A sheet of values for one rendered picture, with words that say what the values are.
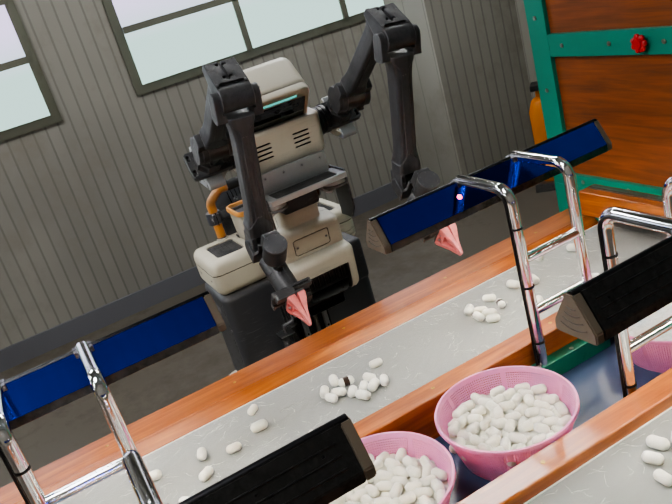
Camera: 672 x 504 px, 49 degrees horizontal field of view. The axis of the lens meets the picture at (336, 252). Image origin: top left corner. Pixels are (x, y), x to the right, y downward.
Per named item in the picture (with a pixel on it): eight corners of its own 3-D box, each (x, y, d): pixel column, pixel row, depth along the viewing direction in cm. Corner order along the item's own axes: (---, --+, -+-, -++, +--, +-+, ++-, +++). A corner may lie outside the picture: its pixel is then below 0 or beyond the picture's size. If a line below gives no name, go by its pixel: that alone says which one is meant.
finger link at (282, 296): (320, 313, 169) (300, 282, 173) (293, 326, 167) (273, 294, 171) (318, 327, 175) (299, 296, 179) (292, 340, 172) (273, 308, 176)
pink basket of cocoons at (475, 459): (418, 471, 141) (406, 431, 138) (488, 393, 158) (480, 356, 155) (545, 514, 123) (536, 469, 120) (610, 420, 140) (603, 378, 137)
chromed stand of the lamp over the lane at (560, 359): (485, 356, 172) (445, 177, 156) (550, 320, 179) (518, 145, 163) (541, 386, 155) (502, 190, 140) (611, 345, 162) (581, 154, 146)
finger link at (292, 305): (329, 308, 170) (309, 278, 174) (302, 322, 167) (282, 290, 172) (327, 322, 176) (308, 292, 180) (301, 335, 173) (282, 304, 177)
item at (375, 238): (366, 247, 154) (358, 216, 152) (587, 146, 175) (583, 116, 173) (386, 256, 147) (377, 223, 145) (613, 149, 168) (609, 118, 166)
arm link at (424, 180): (418, 175, 199) (390, 184, 197) (427, 147, 190) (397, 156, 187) (440, 209, 194) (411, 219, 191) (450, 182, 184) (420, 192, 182)
